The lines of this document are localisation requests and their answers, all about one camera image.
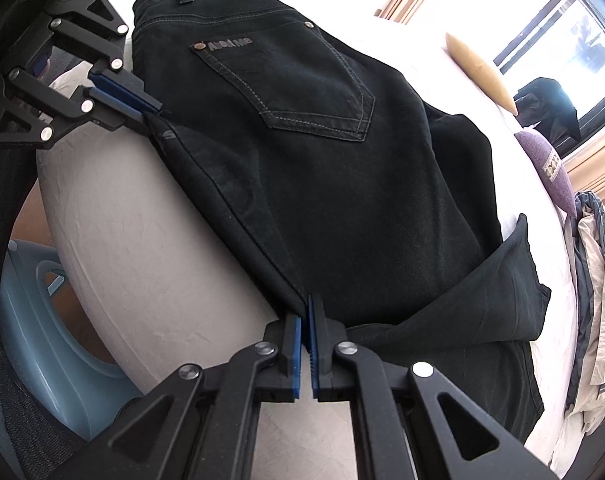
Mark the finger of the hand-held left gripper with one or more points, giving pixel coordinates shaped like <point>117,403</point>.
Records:
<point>127,91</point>
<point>115,110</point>

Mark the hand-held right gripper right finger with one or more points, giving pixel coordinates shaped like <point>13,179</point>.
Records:
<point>313,350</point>

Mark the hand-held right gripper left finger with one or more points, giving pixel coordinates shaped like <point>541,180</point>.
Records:
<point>295,355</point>

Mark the black denim pants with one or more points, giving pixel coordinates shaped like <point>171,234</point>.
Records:
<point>292,185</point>

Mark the white bed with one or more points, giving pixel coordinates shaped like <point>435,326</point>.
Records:
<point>132,235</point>

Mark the blue plastic stool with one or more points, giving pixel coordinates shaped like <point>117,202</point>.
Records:
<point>37,340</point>

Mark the purple pillow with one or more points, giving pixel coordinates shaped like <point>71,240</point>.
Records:
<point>547,170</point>

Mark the yellow pillow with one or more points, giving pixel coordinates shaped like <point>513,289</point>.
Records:
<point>477,67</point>

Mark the black garment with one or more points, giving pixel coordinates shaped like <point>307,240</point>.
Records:
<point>547,105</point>

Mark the window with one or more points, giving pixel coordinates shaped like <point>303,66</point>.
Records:
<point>582,35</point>

